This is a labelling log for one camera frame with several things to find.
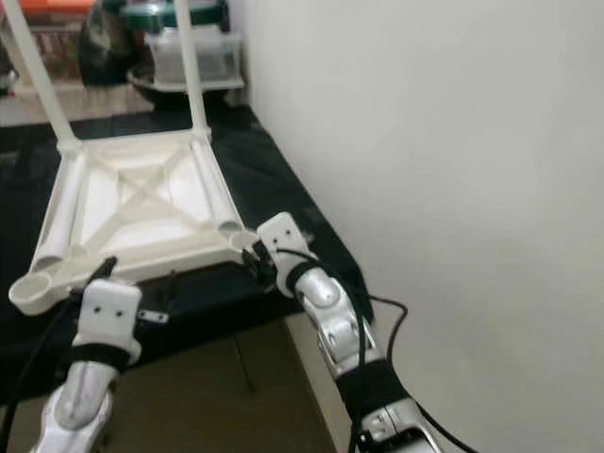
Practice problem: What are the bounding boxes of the white plastic table top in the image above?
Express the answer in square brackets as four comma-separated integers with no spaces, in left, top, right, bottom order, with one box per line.
[7,126,259,318]

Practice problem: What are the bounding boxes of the black tablecloth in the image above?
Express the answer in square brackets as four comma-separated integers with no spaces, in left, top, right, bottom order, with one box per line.
[0,102,376,399]

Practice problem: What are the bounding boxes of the black wok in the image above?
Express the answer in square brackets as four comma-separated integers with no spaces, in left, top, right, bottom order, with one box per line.
[126,70,247,111]

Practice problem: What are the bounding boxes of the clear plastic storage container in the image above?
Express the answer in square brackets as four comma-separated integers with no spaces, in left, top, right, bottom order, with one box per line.
[150,27,243,92]

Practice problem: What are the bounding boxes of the white lace cloth cover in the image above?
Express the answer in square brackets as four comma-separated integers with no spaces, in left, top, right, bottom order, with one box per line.
[0,81,144,125]

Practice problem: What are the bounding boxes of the green pot lid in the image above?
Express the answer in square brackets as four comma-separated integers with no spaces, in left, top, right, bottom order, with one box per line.
[122,0,233,30]

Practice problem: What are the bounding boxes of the orange-lid clear storage box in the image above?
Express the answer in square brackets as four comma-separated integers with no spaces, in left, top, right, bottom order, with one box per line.
[26,0,97,87]

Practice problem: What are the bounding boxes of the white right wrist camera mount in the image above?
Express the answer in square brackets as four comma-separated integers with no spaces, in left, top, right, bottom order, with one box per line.
[256,211,309,296]

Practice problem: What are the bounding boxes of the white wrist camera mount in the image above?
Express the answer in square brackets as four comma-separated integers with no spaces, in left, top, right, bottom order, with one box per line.
[256,211,309,296]
[73,277,143,370]

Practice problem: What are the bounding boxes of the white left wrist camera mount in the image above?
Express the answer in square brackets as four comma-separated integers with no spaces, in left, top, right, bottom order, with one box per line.
[73,277,143,370]

